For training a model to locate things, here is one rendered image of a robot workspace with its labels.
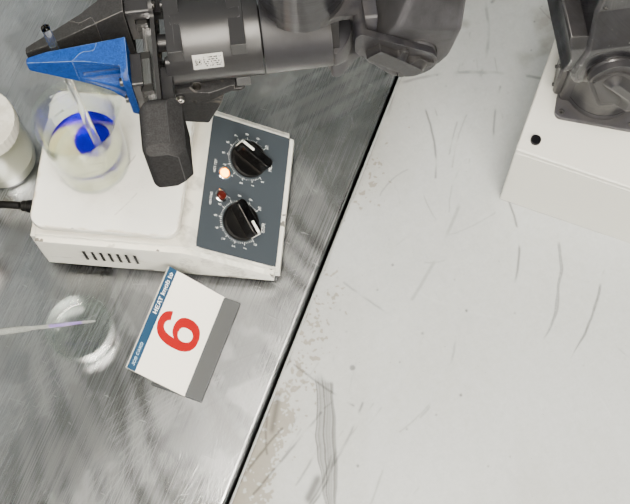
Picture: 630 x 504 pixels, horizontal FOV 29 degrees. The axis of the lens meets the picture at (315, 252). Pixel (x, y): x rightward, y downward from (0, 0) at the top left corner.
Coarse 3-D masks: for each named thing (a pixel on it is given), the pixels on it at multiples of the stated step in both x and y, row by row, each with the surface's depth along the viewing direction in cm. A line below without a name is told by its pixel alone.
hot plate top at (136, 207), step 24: (120, 96) 99; (120, 120) 99; (48, 168) 98; (144, 168) 97; (48, 192) 97; (72, 192) 97; (120, 192) 97; (144, 192) 97; (168, 192) 97; (48, 216) 96; (72, 216) 96; (96, 216) 96; (120, 216) 96; (144, 216) 96; (168, 216) 96
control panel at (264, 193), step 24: (216, 120) 101; (216, 144) 101; (264, 144) 103; (288, 144) 104; (216, 168) 100; (216, 192) 99; (240, 192) 101; (264, 192) 102; (216, 216) 99; (264, 216) 101; (216, 240) 98; (264, 240) 101; (264, 264) 100
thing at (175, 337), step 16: (176, 288) 100; (192, 288) 101; (176, 304) 100; (192, 304) 101; (208, 304) 101; (160, 320) 99; (176, 320) 100; (192, 320) 101; (160, 336) 99; (176, 336) 100; (192, 336) 100; (144, 352) 98; (160, 352) 99; (176, 352) 99; (192, 352) 100; (144, 368) 98; (160, 368) 98; (176, 368) 99; (176, 384) 99
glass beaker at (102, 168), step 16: (48, 96) 91; (64, 96) 93; (96, 96) 92; (112, 96) 91; (32, 112) 90; (48, 112) 93; (64, 112) 95; (112, 112) 93; (32, 128) 90; (48, 128) 94; (112, 128) 90; (48, 144) 94; (112, 144) 91; (64, 160) 90; (80, 160) 90; (96, 160) 91; (112, 160) 93; (128, 160) 97; (64, 176) 94; (80, 176) 93; (96, 176) 93; (112, 176) 95; (80, 192) 96; (96, 192) 96
